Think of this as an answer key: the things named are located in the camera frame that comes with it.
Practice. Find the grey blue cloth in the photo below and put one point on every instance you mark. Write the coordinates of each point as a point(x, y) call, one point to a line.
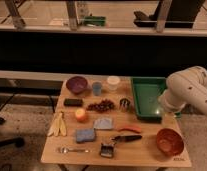
point(103, 124)

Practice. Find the black object on shelf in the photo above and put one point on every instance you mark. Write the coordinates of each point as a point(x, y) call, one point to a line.
point(182, 14)

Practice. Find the white plastic cup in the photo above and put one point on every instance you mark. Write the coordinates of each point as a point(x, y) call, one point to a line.
point(113, 82)

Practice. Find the green box on shelf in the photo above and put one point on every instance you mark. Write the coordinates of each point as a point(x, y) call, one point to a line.
point(94, 20)

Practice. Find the black rectangular block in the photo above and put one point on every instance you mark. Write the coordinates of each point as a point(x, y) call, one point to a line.
point(73, 102)

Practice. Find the blue sponge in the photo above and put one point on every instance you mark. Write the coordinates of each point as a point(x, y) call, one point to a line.
point(85, 135)

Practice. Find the metal spoon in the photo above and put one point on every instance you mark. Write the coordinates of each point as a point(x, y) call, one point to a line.
point(67, 150)

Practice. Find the yellow banana bunch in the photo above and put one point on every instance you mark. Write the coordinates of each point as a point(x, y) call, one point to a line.
point(58, 126)

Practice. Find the bunch of dark grapes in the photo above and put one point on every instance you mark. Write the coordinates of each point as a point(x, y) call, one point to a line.
point(101, 107)

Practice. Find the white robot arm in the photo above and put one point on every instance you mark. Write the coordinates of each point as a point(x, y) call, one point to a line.
point(185, 87)

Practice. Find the orange apple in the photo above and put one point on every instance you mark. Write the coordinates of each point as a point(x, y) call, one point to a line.
point(81, 115)

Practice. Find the blue plastic cup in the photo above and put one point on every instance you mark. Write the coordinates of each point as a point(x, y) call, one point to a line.
point(96, 88)

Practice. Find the wooden table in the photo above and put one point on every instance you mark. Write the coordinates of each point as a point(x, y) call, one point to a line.
point(138, 153)

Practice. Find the orange bowl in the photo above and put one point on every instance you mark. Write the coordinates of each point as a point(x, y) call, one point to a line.
point(169, 142)

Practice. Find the purple bowl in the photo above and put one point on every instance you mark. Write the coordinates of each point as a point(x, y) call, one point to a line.
point(77, 84)

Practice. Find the black handled brush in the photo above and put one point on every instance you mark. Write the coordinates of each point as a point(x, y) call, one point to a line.
point(107, 149)

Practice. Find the small metal cup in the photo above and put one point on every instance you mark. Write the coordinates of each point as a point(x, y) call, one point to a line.
point(124, 104)

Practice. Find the green plastic tray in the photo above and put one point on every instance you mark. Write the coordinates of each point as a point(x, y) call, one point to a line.
point(146, 91)

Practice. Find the orange carrot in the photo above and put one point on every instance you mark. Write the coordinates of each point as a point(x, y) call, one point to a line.
point(130, 128)

